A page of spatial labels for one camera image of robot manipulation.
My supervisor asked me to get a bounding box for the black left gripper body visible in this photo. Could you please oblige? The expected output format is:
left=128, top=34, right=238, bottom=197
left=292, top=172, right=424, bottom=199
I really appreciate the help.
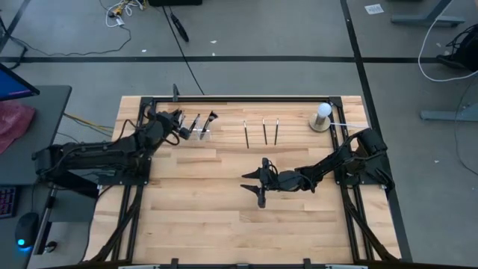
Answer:
left=154, top=110, right=191, bottom=141

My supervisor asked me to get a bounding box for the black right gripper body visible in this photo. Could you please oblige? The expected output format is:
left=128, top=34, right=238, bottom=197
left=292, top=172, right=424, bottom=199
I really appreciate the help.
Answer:
left=257, top=157, right=287, bottom=209

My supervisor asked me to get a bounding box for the thick black powder brush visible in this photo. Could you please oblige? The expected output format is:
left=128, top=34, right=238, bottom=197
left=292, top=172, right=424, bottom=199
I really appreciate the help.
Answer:
left=199, top=110, right=219, bottom=140

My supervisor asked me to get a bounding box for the clear acrylic brush organizer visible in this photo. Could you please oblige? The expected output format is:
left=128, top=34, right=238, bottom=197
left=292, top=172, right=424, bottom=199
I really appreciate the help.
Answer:
left=172, top=118, right=213, bottom=143

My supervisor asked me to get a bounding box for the black handheld tool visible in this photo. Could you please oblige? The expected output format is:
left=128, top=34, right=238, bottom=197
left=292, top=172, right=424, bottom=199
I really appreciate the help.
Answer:
left=170, top=13, right=190, bottom=43

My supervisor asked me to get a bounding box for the white bulb brass lamp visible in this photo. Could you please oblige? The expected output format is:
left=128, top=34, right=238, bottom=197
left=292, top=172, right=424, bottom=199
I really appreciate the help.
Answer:
left=308, top=102, right=333, bottom=133

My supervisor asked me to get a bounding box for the black box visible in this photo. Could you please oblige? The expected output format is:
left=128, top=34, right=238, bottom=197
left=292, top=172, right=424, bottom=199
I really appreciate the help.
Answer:
left=147, top=0, right=203, bottom=7

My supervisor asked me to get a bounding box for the black desk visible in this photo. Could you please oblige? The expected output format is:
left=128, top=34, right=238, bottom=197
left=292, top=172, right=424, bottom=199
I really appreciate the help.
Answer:
left=0, top=84, right=72, bottom=187

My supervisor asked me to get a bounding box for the pink cloth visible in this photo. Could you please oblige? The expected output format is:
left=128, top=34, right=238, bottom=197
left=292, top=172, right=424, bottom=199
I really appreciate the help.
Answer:
left=0, top=100, right=37, bottom=155

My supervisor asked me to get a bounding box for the monitor with blue screen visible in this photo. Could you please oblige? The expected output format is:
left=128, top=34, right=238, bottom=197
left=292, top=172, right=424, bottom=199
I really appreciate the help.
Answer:
left=0, top=62, right=41, bottom=102

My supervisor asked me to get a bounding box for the grey desk leg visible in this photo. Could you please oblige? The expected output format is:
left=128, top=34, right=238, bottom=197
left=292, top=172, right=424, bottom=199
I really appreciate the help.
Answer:
left=33, top=182, right=60, bottom=256

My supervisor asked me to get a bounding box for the black computer mouse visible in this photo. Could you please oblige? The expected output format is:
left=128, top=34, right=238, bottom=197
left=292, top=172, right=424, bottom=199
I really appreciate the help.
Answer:
left=14, top=211, right=40, bottom=250

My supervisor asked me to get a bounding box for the black keyboard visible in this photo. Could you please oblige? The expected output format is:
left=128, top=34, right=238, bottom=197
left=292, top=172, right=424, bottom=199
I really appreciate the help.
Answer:
left=0, top=186, right=19, bottom=220

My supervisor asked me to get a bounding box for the grey desk foot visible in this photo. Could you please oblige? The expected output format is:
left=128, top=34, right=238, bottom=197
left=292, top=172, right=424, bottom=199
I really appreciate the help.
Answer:
left=419, top=100, right=478, bottom=123
left=391, top=0, right=466, bottom=28

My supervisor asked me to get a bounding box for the white paper label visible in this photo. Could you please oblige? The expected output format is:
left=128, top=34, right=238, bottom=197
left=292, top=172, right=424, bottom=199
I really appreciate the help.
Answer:
left=364, top=3, right=385, bottom=16

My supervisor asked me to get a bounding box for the person's foot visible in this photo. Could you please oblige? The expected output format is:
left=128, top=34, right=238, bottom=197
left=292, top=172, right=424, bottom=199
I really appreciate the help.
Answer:
left=435, top=32, right=478, bottom=72

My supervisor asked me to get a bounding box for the black floor cable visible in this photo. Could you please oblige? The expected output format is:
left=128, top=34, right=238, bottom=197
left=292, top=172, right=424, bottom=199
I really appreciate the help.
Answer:
left=161, top=4, right=205, bottom=96

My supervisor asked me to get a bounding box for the black aluminium table frame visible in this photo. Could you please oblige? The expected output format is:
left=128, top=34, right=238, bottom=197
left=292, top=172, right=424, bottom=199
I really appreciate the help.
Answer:
left=84, top=95, right=414, bottom=269

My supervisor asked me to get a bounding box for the yellow cable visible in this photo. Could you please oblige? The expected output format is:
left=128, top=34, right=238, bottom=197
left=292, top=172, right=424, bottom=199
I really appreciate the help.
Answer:
left=62, top=111, right=115, bottom=132

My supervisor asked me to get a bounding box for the white lamp cable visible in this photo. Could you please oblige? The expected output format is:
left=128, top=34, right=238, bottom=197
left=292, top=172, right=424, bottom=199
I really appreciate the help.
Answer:
left=329, top=121, right=371, bottom=130

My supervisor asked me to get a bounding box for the white cable bundle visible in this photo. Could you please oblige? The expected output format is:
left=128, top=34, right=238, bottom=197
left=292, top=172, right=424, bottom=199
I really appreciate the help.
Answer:
left=105, top=0, right=145, bottom=28

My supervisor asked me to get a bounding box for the white floor cable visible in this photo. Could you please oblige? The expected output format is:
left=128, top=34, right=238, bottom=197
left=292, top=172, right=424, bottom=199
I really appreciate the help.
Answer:
left=418, top=0, right=478, bottom=83

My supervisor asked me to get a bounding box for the black cable bundle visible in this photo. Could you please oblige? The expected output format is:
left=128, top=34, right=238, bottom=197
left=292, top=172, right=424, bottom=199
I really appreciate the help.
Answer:
left=445, top=23, right=478, bottom=57

